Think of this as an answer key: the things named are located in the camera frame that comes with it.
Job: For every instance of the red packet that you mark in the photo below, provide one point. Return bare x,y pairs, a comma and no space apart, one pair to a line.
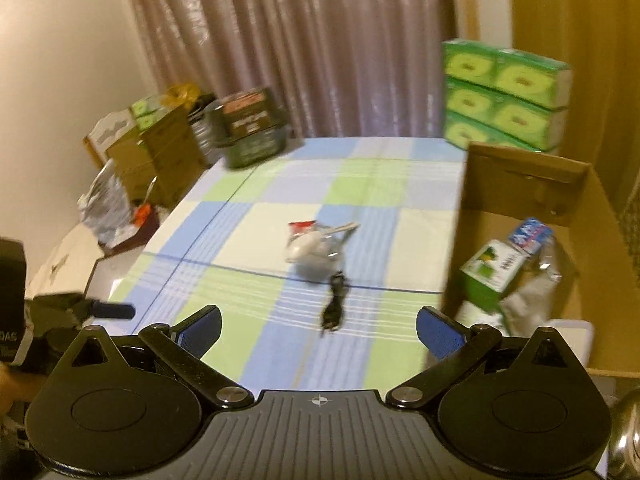
301,227

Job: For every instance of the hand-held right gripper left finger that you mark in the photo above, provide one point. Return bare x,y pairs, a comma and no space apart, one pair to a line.
200,329

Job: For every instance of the green tissue packs in box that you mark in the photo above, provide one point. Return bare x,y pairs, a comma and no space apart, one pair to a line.
147,109

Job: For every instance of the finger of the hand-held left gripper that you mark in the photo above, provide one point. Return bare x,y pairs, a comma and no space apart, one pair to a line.
115,310

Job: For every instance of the dark green plastic container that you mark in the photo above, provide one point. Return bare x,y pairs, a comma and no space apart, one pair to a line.
250,135

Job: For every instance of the shiny foil packet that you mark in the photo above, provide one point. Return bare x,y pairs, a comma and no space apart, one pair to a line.
530,305

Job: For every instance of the wooden door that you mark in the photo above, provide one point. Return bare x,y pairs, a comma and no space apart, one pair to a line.
575,10

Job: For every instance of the light wooden strip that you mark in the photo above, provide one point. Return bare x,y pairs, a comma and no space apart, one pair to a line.
471,12

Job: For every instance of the checked tablecloth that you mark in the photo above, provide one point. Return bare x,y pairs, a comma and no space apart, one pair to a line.
240,230

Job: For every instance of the yellow plastic bag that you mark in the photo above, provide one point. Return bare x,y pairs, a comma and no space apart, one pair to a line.
180,95

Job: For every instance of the metal kettle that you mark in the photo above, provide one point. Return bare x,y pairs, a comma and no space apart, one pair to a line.
627,435

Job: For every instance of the low brown cardboard box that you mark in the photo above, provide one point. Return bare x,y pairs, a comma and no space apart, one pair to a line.
130,170

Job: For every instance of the white chair back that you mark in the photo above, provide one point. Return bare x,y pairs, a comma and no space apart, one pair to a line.
107,132

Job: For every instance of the white flat box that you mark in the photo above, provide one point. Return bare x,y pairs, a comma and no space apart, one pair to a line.
65,265

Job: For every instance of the metal bucket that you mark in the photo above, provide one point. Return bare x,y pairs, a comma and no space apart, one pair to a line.
200,127

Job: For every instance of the pink curtain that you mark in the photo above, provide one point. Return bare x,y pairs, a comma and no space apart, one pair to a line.
300,35

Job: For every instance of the crumpled clear plastic bag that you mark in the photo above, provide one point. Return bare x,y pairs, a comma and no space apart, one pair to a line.
105,205

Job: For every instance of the green and white box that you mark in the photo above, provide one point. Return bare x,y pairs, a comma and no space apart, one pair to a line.
487,270

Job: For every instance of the tall brown cardboard box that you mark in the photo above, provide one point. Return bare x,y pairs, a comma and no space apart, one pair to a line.
175,155

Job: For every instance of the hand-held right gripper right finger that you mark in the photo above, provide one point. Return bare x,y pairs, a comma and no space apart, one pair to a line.
440,335

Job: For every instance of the clear plastic bag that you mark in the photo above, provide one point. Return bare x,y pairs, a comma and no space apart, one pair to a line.
105,205
312,256

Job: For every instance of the blue and white packet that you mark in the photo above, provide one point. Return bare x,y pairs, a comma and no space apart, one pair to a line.
530,234

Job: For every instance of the stack of green tissue packs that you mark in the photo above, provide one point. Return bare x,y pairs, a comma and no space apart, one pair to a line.
500,100

